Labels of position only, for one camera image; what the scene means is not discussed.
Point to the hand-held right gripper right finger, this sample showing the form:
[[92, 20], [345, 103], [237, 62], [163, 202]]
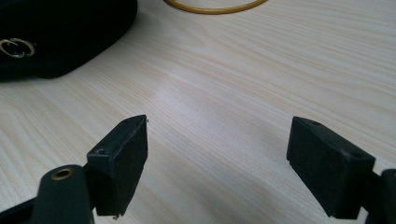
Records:
[[327, 168]]

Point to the yellow rubber band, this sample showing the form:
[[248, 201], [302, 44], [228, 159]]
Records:
[[214, 10]]

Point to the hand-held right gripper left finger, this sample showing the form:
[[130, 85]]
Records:
[[120, 168]]

